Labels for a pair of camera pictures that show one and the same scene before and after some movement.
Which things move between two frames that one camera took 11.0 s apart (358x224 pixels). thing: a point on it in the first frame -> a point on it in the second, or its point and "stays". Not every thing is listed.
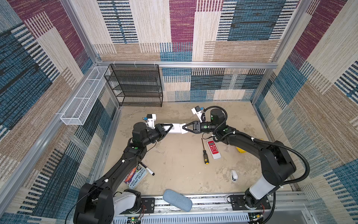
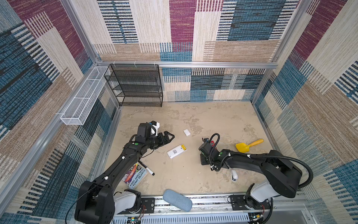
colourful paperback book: (135, 177) stays
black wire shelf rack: (135, 84) stays
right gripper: (196, 127) -> (203, 161)
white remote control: (177, 128) -> (177, 150)
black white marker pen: (151, 172) stays
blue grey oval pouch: (177, 199) stays
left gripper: (159, 128) -> (164, 141)
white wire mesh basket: (77, 112) stays
